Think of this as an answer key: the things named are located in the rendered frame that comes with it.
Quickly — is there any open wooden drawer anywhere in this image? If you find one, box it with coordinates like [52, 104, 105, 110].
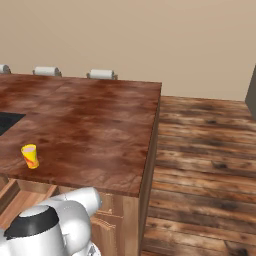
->
[0, 178, 60, 231]

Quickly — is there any wooden cupboard door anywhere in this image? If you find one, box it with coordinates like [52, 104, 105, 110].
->
[89, 213, 118, 256]

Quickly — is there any white cushioned stool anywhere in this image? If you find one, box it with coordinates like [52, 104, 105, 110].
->
[32, 65, 63, 78]
[86, 68, 119, 81]
[0, 63, 12, 75]

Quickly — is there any black hob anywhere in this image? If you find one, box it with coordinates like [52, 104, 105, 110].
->
[0, 111, 27, 137]

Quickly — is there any yellow smoothie cup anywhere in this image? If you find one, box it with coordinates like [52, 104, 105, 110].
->
[20, 143, 40, 170]

